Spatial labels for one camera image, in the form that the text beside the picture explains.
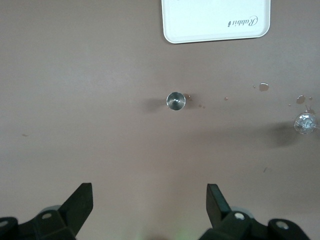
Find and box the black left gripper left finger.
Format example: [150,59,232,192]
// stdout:
[0,182,94,240]

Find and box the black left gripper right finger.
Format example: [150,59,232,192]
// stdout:
[199,183,311,240]

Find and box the steel jigger cup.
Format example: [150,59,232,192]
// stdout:
[165,91,187,111]

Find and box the clear crystal wine glass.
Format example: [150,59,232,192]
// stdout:
[293,111,320,136]

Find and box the brown table cover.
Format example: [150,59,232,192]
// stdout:
[0,0,320,240]

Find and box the cream rabbit print tray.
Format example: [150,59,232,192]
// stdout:
[161,0,272,45]

